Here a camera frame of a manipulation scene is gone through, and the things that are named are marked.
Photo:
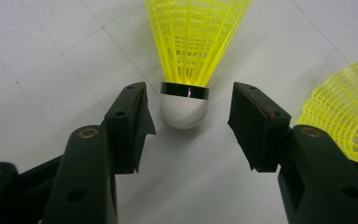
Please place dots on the yellow shuttlecock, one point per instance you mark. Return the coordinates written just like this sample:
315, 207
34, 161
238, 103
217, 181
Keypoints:
348, 109
183, 109

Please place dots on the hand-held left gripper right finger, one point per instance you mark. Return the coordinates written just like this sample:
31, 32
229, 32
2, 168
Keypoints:
317, 174

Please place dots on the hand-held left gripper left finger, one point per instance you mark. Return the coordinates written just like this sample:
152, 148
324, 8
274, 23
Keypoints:
84, 174

